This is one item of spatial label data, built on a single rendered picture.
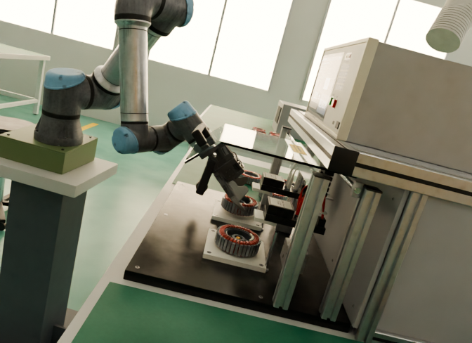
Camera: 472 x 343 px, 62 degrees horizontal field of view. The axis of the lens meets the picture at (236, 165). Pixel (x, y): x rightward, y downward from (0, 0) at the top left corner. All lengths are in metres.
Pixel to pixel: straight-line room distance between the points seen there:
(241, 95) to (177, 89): 0.90
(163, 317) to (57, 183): 0.67
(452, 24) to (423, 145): 1.34
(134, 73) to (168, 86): 4.63
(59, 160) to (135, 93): 0.38
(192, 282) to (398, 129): 0.52
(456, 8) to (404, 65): 1.41
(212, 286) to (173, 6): 0.76
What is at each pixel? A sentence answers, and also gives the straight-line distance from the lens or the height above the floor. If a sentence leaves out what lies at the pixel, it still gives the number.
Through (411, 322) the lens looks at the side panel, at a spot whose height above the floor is 0.81.
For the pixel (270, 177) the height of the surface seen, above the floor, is 0.92.
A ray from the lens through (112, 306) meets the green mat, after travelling 0.78.
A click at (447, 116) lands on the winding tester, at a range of 0.90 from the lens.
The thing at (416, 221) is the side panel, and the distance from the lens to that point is 0.80.
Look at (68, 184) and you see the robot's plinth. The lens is 1.29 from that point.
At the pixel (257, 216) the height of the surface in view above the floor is 0.88.
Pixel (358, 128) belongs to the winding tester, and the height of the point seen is 1.15.
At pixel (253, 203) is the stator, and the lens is 1.20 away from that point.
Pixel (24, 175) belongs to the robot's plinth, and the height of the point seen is 0.74.
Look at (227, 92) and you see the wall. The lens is 5.64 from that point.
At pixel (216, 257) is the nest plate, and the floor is 0.78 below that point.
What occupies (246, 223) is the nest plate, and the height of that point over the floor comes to 0.78.
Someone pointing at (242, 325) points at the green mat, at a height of 0.75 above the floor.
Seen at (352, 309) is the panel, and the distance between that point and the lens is 0.90.
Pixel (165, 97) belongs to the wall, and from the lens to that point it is 5.75.
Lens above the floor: 1.20
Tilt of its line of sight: 14 degrees down
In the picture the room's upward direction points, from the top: 15 degrees clockwise
